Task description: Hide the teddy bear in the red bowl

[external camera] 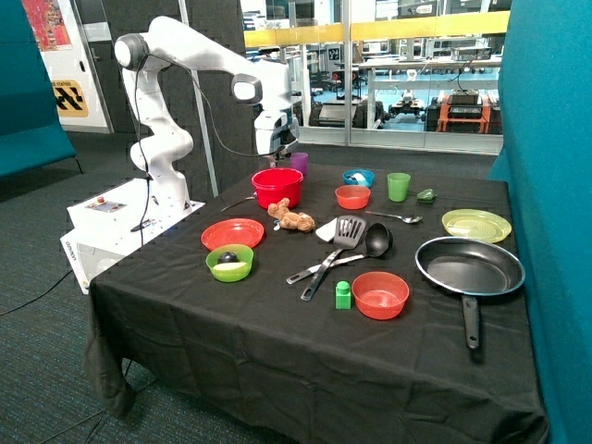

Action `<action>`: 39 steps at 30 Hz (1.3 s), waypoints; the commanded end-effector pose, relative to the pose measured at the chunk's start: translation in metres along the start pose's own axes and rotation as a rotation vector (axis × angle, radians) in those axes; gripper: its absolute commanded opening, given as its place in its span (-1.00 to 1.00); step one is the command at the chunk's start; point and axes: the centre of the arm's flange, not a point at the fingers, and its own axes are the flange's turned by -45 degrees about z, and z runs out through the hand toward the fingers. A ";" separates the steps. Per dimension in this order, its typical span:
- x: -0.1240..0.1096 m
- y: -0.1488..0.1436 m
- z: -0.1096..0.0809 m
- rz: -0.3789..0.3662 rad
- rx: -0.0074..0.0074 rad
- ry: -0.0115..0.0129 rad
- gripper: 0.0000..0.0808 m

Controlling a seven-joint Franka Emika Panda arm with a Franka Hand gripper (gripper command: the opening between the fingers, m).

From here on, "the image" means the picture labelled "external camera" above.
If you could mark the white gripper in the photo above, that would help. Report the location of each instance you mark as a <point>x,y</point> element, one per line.
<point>276,132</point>

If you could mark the brown teddy bear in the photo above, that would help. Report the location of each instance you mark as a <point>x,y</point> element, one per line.
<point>288,219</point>

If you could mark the red plastic plate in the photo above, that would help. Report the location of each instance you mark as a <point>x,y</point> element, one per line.
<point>243,231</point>

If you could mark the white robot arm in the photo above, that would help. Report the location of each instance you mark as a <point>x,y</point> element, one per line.
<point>265,82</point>

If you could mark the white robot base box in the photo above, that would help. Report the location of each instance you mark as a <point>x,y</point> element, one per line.
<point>115,223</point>

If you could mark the large red bowl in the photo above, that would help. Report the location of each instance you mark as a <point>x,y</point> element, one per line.
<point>276,183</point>

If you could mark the small orange bowl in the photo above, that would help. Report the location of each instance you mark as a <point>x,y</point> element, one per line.
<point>352,197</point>

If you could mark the blue plastic bowl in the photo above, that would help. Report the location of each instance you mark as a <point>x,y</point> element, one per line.
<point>359,176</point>

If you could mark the green plastic bowl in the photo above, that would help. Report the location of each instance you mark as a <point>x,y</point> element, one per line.
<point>245,254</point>

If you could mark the orange bowl front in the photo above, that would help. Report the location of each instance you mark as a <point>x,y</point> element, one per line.
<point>380,295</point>

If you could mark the purple plastic cup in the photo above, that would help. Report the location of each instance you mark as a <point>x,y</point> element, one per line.
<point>300,162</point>

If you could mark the silver fork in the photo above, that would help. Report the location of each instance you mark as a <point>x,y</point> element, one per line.
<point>241,201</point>

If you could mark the white sponge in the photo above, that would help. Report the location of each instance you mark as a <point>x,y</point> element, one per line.
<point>327,231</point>

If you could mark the black slotted spatula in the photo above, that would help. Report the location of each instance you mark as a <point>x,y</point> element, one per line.
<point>348,232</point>

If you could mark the dark plum toy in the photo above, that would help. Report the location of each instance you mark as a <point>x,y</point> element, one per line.
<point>228,257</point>

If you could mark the white banana slice toy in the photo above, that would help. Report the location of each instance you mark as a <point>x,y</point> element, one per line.
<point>239,268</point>

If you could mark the green plastic cup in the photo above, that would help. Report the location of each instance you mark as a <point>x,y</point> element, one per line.
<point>398,185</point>

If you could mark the black ladle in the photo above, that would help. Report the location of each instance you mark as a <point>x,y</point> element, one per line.
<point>377,241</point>

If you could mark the silver metal spoon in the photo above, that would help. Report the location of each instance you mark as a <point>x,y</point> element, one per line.
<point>404,219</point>

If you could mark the green toy block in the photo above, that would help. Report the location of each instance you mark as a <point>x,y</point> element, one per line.
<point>343,295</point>

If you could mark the black tablecloth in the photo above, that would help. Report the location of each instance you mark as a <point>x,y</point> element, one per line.
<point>317,374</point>

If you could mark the green toy pepper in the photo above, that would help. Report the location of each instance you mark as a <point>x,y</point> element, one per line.
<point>427,196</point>

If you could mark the yellow plastic plate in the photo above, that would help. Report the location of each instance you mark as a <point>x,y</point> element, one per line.
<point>477,225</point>

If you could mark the black frying pan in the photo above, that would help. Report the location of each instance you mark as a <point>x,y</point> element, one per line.
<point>472,269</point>

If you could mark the teal sofa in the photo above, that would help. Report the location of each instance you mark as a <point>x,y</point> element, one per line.
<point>31,133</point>

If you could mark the teal partition wall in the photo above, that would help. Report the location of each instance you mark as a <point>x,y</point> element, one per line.
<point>545,97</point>

